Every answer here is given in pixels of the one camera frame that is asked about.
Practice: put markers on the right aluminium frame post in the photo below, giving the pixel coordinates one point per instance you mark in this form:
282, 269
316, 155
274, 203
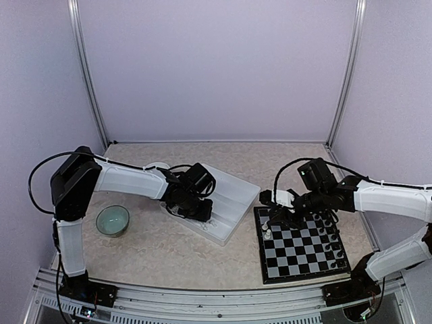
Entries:
359, 17

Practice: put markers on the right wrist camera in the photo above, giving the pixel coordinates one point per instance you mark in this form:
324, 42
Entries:
281, 198

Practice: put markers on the black white chess board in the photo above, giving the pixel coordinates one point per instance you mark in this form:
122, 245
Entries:
289, 256

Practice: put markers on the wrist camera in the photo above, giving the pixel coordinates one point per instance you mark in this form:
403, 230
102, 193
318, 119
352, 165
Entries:
200, 181
281, 198

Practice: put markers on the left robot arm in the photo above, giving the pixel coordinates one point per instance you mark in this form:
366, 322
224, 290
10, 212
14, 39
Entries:
183, 190

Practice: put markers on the row of black chess pieces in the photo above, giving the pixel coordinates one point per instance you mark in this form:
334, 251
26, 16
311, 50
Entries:
329, 252

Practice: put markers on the white divided plastic tray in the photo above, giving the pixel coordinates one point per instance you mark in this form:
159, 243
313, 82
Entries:
232, 199

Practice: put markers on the aluminium frame post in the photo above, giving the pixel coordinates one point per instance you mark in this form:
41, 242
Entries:
74, 14
359, 17

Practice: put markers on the left aluminium frame post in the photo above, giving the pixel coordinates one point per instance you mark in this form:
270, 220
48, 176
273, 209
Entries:
74, 14

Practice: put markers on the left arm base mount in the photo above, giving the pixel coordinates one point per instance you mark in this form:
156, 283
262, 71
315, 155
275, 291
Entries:
98, 294

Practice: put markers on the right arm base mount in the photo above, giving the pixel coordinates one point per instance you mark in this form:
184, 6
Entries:
348, 291

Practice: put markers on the orange white bowl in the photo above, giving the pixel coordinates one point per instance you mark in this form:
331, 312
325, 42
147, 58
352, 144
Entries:
158, 164

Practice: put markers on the front aluminium rail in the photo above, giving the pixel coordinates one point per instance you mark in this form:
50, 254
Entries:
143, 304

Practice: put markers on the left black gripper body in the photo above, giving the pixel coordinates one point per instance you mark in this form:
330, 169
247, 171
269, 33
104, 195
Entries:
191, 209

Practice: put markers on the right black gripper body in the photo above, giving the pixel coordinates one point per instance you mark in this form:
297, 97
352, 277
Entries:
315, 202

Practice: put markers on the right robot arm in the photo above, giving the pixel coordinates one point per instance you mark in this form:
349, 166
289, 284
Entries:
332, 188

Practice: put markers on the green glass bowl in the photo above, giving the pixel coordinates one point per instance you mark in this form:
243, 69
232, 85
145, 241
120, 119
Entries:
113, 221

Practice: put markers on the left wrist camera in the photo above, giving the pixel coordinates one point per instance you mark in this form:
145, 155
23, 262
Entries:
200, 181

